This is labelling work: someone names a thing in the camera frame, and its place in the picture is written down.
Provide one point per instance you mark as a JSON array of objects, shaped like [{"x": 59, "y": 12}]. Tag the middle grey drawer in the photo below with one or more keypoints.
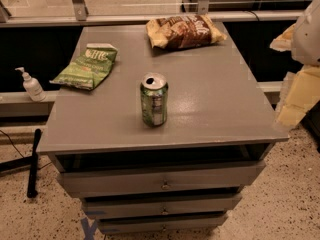
[{"x": 163, "y": 206}]

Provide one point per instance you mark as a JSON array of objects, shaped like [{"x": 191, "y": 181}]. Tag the green chip bag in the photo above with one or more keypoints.
[{"x": 89, "y": 69}]

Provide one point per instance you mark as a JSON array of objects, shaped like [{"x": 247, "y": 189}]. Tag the grey drawer cabinet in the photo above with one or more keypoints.
[{"x": 167, "y": 141}]

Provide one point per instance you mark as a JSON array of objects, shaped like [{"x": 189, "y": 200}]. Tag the grey drawer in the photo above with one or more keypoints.
[
  {"x": 156, "y": 180},
  {"x": 163, "y": 206},
  {"x": 161, "y": 222}
]

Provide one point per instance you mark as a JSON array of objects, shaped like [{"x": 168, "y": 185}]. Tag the green soda can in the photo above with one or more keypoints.
[{"x": 154, "y": 95}]

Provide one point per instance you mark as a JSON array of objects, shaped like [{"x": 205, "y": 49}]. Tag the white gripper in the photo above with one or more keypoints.
[{"x": 308, "y": 37}]

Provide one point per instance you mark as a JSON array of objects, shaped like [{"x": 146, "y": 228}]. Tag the black stand leg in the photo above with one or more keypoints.
[{"x": 31, "y": 162}]

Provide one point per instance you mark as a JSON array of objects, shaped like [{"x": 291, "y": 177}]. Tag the bottom grey drawer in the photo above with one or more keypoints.
[{"x": 161, "y": 222}]

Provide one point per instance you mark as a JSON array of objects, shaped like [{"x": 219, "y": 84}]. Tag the metal railing frame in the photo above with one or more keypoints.
[{"x": 33, "y": 13}]

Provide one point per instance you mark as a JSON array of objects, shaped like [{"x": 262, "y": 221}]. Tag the white pump bottle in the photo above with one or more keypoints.
[{"x": 32, "y": 86}]

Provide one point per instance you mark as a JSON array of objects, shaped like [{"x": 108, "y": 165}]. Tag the top grey drawer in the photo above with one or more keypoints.
[{"x": 156, "y": 180}]

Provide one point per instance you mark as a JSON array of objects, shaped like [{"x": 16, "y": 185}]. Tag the brown chip bag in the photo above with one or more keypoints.
[{"x": 183, "y": 32}]

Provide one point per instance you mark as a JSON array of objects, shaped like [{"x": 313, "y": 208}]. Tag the blue tape cross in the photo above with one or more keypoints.
[{"x": 89, "y": 230}]

